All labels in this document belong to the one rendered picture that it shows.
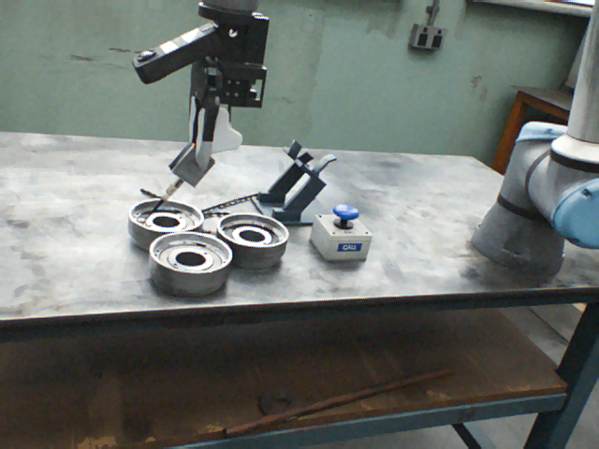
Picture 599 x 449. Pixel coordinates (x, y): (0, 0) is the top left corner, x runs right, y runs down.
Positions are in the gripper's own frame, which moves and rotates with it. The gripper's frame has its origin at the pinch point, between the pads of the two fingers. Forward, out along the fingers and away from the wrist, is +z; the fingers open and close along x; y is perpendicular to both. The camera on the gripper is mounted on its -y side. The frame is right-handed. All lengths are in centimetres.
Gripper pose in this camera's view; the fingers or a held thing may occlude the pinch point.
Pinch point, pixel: (196, 157)
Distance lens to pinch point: 83.5
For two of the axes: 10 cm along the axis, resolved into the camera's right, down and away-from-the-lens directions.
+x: -3.8, -4.5, 8.1
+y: 9.1, -0.2, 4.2
